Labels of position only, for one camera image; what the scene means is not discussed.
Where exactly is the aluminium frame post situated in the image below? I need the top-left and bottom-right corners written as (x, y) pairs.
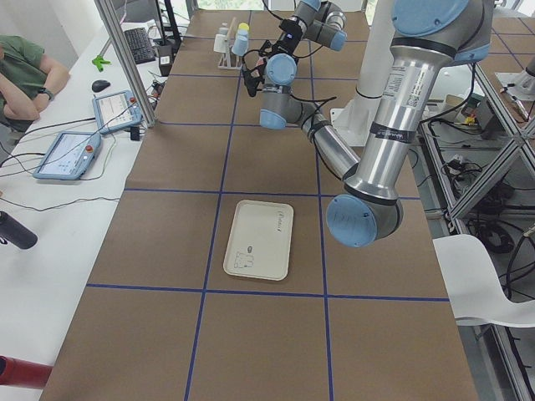
top-left (94, 0), bottom-right (156, 128)

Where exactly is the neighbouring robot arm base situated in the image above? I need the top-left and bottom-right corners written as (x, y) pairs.
top-left (495, 58), bottom-right (534, 122)

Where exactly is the near blue teach pendant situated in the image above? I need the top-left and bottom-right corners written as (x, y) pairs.
top-left (33, 131), bottom-right (101, 180)

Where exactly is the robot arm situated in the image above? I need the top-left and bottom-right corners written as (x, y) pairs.
top-left (242, 1), bottom-right (494, 247)
top-left (258, 1), bottom-right (347, 63)

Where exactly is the green toy figure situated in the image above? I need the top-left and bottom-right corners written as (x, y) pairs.
top-left (92, 55), bottom-right (111, 72)

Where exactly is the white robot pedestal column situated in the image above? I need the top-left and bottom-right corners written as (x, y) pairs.
top-left (355, 0), bottom-right (395, 118)

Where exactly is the seated person in green shirt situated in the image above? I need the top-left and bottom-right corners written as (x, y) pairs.
top-left (1, 35), bottom-right (70, 133)

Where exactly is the blue teach pendant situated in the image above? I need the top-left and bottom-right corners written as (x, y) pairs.
top-left (33, 131), bottom-right (101, 180)
top-left (92, 90), bottom-right (143, 135)

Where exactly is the pale green plastic cup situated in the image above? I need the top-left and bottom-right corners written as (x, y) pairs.
top-left (213, 33), bottom-right (227, 53)

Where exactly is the black water bottle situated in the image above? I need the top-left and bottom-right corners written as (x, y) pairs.
top-left (1, 211), bottom-right (38, 250)

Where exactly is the black computer mouse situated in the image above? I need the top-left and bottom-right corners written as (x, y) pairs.
top-left (91, 79), bottom-right (110, 93)

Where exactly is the light blue plastic cup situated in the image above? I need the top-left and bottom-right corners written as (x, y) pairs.
top-left (232, 36), bottom-right (249, 57)

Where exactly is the cream tray with bear drawing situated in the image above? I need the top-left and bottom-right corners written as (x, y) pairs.
top-left (223, 200), bottom-right (293, 281)

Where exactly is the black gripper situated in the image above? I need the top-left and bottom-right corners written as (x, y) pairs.
top-left (242, 66), bottom-right (265, 97)
top-left (259, 18), bottom-right (308, 63)

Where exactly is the white wire cup rack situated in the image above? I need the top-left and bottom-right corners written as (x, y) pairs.
top-left (218, 17), bottom-right (244, 70)

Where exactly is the red cylinder object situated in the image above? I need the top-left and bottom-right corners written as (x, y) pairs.
top-left (1, 356), bottom-right (53, 389)

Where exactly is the black keyboard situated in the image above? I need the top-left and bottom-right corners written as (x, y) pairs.
top-left (124, 28), bottom-right (155, 64)

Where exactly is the far blue teach pendant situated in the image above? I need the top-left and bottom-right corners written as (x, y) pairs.
top-left (92, 90), bottom-right (143, 135)

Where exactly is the white chair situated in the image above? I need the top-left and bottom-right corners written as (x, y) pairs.
top-left (433, 234), bottom-right (534, 328)

